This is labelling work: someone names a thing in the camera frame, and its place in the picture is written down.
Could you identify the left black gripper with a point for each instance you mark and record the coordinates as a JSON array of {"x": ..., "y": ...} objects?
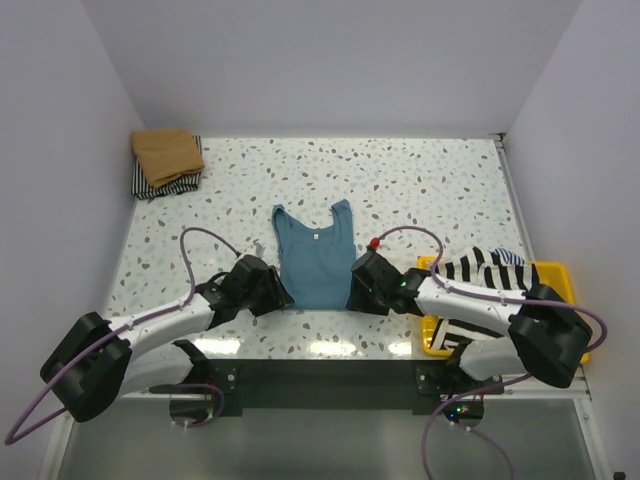
[{"x": 277, "y": 295}]

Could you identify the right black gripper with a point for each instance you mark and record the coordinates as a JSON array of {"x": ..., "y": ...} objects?
[{"x": 357, "y": 300}]

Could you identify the blue tank top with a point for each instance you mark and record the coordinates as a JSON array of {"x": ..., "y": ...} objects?
[{"x": 315, "y": 264}]

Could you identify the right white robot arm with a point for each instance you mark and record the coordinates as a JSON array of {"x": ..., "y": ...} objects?
[{"x": 535, "y": 332}]

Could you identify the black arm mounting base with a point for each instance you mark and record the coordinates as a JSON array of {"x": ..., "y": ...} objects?
[{"x": 226, "y": 387}]

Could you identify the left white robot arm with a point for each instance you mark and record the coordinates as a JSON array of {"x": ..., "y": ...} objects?
[{"x": 101, "y": 359}]

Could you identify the black white striped tank top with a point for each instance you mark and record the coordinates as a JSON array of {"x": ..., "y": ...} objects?
[{"x": 482, "y": 268}]

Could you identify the folded thin-striped tank top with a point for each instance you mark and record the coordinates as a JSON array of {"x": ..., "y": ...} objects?
[{"x": 142, "y": 190}]

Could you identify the navy white striped tank top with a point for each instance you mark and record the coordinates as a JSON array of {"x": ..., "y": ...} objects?
[{"x": 509, "y": 257}]

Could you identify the folded tan tank top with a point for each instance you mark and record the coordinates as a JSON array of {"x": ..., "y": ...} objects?
[{"x": 166, "y": 155}]

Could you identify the yellow plastic bin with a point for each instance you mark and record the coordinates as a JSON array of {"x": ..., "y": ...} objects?
[{"x": 440, "y": 336}]

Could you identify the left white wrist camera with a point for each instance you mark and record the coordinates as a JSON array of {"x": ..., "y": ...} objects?
[{"x": 256, "y": 248}]

